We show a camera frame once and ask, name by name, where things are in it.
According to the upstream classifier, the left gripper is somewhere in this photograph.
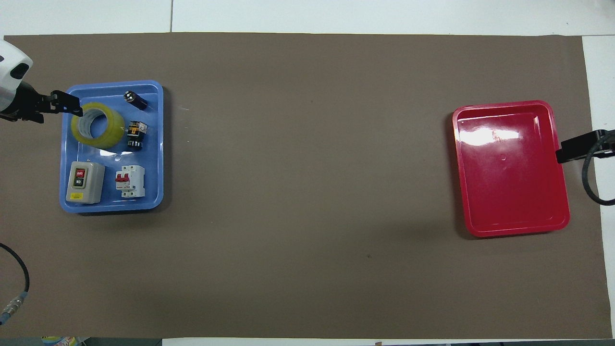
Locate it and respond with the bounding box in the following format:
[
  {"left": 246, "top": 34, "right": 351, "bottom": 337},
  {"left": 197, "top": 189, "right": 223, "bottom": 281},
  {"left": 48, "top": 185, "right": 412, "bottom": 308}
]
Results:
[{"left": 3, "top": 82, "right": 51, "bottom": 124}]

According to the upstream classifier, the yellow clear tape roll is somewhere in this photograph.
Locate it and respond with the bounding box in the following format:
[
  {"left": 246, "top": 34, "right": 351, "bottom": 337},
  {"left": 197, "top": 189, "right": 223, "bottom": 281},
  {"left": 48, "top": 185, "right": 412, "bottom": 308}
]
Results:
[{"left": 71, "top": 101, "right": 126, "bottom": 149}]

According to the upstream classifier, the small black orange relay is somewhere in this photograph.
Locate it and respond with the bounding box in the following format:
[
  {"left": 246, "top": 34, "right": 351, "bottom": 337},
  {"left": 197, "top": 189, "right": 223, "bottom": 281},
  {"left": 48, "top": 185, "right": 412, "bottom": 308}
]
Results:
[{"left": 126, "top": 121, "right": 148, "bottom": 152}]

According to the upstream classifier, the white circuit breaker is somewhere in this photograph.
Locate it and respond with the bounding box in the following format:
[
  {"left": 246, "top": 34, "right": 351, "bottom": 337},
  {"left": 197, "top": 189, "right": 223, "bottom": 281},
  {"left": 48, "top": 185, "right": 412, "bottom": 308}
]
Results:
[{"left": 114, "top": 164, "right": 146, "bottom": 199}]

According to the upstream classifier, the blue plastic tray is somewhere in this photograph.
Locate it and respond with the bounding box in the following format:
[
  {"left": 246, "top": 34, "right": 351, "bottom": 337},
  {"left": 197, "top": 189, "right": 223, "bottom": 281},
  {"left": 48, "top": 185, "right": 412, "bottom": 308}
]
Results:
[{"left": 59, "top": 80, "right": 165, "bottom": 214}]

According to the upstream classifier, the red plastic tray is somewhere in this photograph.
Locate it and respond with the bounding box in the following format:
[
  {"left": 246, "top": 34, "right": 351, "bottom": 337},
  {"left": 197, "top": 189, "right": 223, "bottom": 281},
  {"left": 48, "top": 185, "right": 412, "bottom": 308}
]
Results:
[{"left": 451, "top": 99, "right": 571, "bottom": 238}]

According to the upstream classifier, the grey power switch box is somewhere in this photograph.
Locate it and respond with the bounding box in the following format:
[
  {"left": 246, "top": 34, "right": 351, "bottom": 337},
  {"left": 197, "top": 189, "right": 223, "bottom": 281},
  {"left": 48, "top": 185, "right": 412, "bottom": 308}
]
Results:
[{"left": 65, "top": 161, "right": 106, "bottom": 205}]

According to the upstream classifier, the black cable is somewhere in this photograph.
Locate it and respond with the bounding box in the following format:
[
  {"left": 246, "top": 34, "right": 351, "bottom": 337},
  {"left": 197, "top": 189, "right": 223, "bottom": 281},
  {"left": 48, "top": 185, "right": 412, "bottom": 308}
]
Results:
[
  {"left": 0, "top": 242, "right": 31, "bottom": 327},
  {"left": 581, "top": 131, "right": 615, "bottom": 207}
]

